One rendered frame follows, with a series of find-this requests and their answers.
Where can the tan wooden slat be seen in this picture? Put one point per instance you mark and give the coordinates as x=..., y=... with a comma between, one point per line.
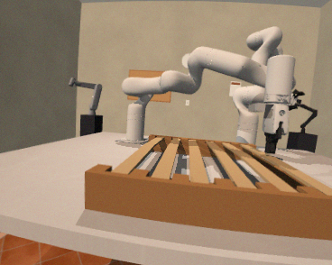
x=300, y=176
x=131, y=163
x=236, y=175
x=197, y=172
x=259, y=169
x=165, y=165

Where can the wooden bed frame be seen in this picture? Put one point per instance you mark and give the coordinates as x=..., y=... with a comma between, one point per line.
x=266, y=210

